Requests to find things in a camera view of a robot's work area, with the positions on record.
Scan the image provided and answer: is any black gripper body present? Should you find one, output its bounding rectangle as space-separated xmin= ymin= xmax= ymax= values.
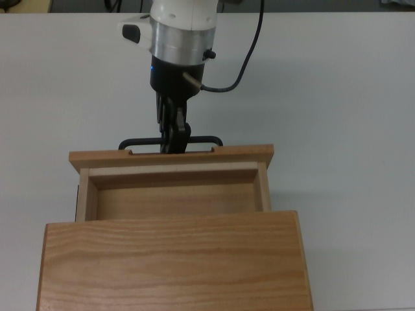
xmin=149 ymin=56 xmax=206 ymax=104

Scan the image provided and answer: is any wooden drawer with black handle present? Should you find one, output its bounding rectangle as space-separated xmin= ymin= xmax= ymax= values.
xmin=68 ymin=135 xmax=275 ymax=223

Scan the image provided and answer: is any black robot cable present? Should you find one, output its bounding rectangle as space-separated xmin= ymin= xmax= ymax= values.
xmin=200 ymin=0 xmax=265 ymax=93

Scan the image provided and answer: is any wooden cabinet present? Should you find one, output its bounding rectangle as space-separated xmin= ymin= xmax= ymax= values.
xmin=35 ymin=209 xmax=314 ymax=311

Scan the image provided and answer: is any brown wooden panel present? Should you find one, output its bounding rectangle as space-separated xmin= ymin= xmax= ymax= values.
xmin=18 ymin=0 xmax=53 ymax=14

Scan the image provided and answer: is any black object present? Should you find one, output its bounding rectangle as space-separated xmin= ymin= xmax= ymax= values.
xmin=0 ymin=0 xmax=21 ymax=14

